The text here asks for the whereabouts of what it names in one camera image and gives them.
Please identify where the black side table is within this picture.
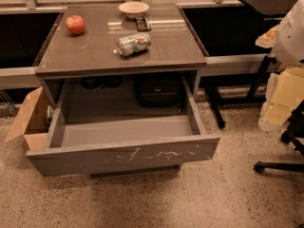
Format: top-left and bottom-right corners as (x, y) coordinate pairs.
(201, 0), (297, 128)

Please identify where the black box under cabinet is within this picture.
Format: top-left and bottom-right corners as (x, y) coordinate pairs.
(134, 73), (185, 107)

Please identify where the grey cabinet table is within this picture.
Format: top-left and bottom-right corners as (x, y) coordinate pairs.
(36, 3), (206, 105)

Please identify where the grey open top drawer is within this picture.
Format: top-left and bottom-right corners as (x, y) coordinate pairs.
(27, 75), (220, 176)

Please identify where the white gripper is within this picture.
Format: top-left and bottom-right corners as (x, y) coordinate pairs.
(256, 26), (304, 111)

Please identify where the brown cardboard box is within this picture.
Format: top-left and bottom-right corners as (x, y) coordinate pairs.
(5, 86), (50, 151)

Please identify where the black office chair base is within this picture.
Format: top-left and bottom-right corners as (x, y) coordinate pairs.
(253, 100), (304, 175)

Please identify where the white ceramic bowl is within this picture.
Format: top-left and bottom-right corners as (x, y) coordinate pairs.
(119, 1), (149, 19)

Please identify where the black remote control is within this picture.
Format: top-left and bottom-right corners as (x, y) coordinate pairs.
(136, 17), (151, 31)

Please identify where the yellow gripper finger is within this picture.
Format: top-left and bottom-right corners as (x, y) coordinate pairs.
(257, 104), (291, 132)

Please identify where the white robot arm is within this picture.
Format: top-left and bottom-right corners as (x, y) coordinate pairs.
(256, 0), (304, 131)

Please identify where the red apple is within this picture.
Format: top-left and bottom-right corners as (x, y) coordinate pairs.
(66, 15), (86, 35)

